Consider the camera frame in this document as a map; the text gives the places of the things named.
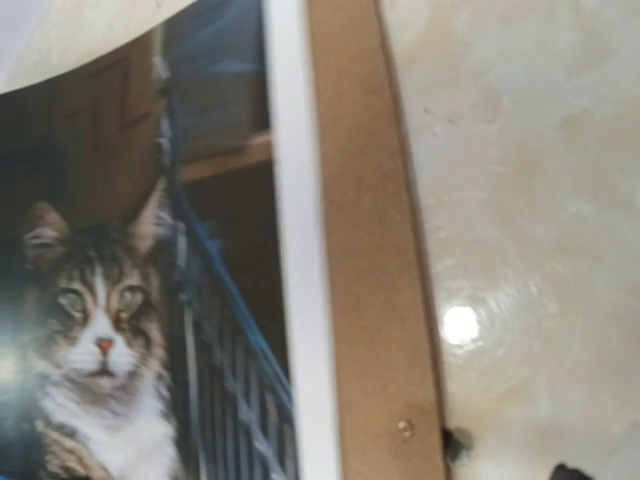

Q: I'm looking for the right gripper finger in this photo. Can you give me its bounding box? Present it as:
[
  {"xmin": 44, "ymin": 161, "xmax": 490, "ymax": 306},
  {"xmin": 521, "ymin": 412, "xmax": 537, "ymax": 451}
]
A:
[{"xmin": 549, "ymin": 463, "xmax": 594, "ymax": 480}]

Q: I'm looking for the cat photo print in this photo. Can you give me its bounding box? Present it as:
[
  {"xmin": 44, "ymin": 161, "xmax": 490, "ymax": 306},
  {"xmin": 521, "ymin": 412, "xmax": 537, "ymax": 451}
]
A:
[{"xmin": 1, "ymin": 1, "xmax": 342, "ymax": 479}]

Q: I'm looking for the brown backing board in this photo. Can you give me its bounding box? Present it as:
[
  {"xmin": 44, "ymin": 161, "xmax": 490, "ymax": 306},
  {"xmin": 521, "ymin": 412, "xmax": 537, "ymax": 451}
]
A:
[{"xmin": 308, "ymin": 1, "xmax": 446, "ymax": 479}]

